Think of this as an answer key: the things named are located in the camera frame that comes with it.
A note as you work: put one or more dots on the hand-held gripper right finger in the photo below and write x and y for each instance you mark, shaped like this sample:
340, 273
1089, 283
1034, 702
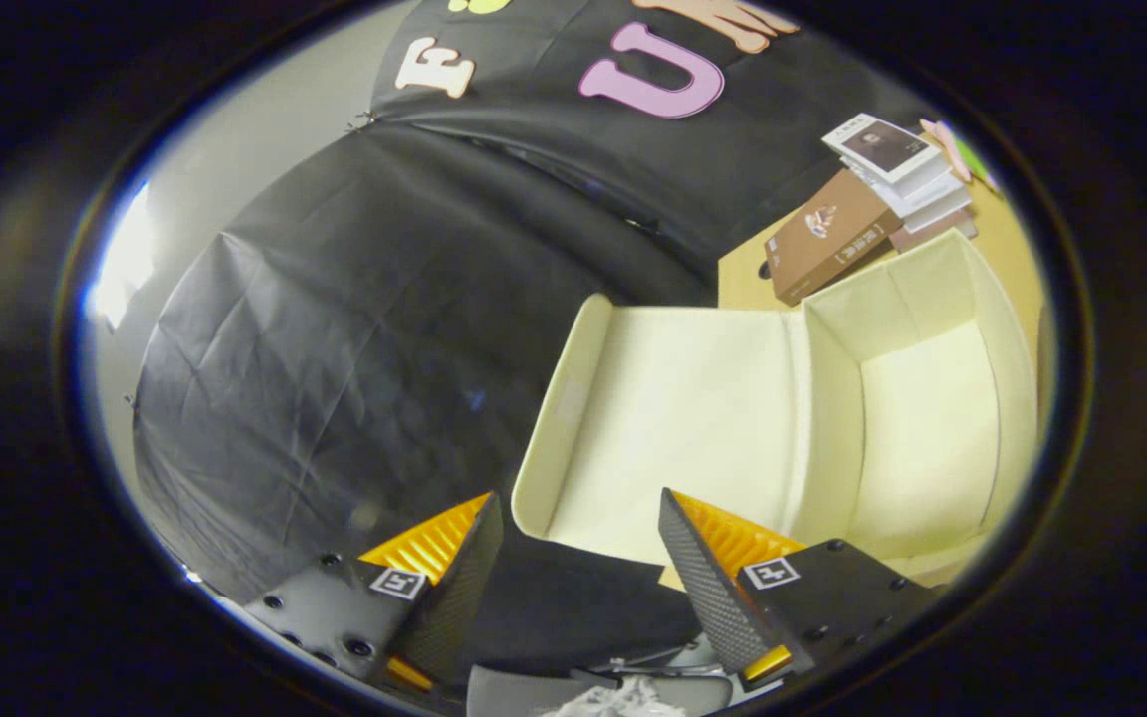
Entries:
708, 588

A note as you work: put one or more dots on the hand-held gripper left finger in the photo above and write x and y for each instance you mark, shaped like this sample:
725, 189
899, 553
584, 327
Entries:
454, 597

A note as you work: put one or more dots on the grey fabric storage box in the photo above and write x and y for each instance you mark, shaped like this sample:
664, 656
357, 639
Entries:
693, 418

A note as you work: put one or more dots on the grey chair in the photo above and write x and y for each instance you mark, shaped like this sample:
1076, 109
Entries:
504, 692

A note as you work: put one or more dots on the white crumpled cloth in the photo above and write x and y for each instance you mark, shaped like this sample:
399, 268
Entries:
613, 700

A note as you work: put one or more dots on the black backdrop cloth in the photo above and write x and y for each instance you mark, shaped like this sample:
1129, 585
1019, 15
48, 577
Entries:
335, 349

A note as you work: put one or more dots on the green plush toy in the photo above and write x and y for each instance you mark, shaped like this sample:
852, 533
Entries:
947, 149

